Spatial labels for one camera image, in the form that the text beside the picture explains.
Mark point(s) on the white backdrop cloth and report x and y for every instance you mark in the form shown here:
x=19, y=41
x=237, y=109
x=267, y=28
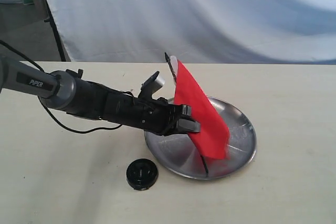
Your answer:
x=197, y=31

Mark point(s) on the black round flag base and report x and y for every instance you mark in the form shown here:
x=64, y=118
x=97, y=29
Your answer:
x=142, y=174

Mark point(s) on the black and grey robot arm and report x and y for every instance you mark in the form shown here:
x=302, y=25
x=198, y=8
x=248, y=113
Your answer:
x=67, y=91

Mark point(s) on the round steel plate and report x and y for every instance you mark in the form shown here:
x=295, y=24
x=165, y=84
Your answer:
x=178, y=154

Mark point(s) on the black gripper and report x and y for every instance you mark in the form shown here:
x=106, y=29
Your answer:
x=162, y=118

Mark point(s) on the red flag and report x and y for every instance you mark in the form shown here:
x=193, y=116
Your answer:
x=212, y=139

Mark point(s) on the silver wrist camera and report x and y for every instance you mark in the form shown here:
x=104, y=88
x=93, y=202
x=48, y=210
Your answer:
x=149, y=87

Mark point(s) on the black backdrop stand pole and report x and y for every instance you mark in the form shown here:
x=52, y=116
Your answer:
x=50, y=20

